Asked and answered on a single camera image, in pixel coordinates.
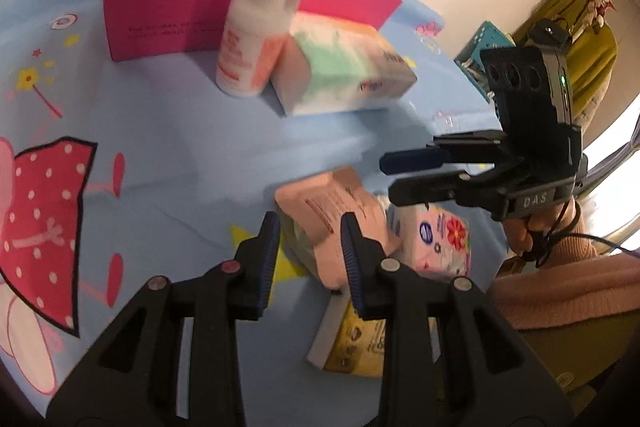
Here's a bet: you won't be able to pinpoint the teal box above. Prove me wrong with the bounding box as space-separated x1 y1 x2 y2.
455 21 516 104

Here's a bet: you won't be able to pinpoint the peach pink soft packet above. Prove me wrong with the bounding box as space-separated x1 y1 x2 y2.
274 167 401 293

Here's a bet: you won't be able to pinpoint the person's right forearm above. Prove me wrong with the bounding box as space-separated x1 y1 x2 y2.
487 227 640 333

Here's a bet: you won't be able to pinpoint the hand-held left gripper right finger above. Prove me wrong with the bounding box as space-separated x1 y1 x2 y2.
340 212 573 427

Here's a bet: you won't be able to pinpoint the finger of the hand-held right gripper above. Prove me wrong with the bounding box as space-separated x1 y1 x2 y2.
379 132 521 175
389 164 526 210

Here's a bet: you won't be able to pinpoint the blue cartoon printed bedsheet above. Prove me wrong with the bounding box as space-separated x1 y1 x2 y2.
0 0 506 427

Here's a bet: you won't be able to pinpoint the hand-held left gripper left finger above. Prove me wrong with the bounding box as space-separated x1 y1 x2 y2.
45 211 282 427

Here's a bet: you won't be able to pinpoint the red white plush toy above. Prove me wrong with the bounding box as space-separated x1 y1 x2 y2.
584 0 617 28

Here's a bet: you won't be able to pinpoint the small black device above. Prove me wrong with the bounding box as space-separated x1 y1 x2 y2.
529 19 572 54

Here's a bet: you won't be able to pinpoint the olive green trousers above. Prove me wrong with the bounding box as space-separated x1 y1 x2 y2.
435 304 640 410

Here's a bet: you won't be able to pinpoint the floral pink tissue packet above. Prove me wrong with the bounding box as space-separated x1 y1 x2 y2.
387 202 472 283

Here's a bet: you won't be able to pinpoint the black cable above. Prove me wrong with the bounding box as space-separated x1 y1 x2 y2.
530 202 640 268

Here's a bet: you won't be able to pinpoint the yellow soft packet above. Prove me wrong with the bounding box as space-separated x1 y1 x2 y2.
307 287 441 378

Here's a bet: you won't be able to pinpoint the person's right hand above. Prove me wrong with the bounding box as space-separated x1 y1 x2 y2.
505 202 582 262

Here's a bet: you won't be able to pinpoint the pastel striped tissue pack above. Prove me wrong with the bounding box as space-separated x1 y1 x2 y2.
270 12 418 116

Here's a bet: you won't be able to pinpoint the white pink foam bottle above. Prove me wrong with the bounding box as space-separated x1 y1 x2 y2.
215 0 318 98

